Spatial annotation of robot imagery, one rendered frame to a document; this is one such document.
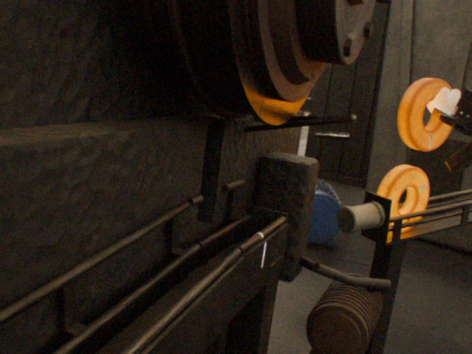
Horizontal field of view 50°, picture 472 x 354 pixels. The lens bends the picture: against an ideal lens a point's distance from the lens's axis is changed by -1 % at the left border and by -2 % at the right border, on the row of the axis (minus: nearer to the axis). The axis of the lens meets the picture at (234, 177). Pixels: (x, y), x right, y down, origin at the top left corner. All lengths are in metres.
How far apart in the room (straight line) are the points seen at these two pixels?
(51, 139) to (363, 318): 0.73
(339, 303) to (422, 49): 2.58
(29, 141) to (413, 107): 0.83
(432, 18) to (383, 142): 0.83
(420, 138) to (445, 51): 2.27
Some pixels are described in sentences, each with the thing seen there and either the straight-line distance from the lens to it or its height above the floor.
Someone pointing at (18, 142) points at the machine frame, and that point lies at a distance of 0.46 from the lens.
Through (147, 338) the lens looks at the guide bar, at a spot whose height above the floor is 0.69.
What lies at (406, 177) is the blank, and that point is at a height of 0.76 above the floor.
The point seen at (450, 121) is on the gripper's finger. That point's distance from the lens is 1.10.
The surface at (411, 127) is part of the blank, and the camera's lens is 1.13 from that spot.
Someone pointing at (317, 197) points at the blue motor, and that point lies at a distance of 2.83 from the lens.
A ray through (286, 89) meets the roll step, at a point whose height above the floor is 0.93.
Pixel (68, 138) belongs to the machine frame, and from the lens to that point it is 0.50.
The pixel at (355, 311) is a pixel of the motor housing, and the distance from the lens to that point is 1.03.
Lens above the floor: 0.95
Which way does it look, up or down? 12 degrees down
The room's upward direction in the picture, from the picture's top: 7 degrees clockwise
